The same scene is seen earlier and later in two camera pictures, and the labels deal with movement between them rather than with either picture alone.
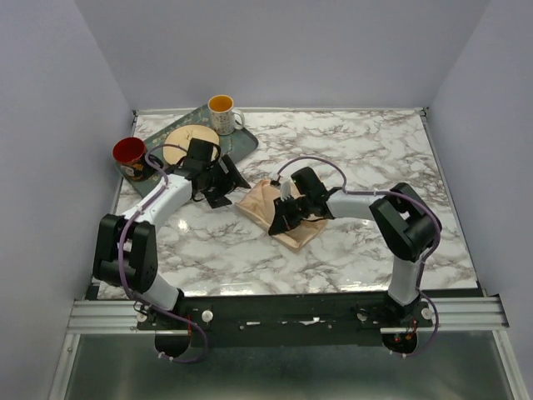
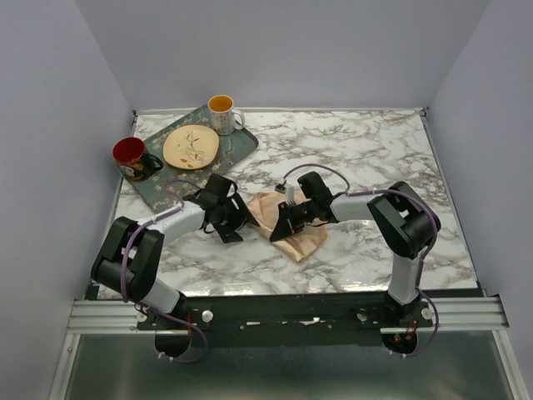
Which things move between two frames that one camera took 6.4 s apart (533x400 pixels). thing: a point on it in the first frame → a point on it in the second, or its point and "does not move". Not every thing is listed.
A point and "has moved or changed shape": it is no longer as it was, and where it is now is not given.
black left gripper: [233, 178] → [228, 232]
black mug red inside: [129, 157] does not move
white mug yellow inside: [224, 117] does not move
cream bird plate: [182, 137] does not move
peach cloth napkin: [257, 202] has moved or changed shape
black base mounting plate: [288, 318] does not move
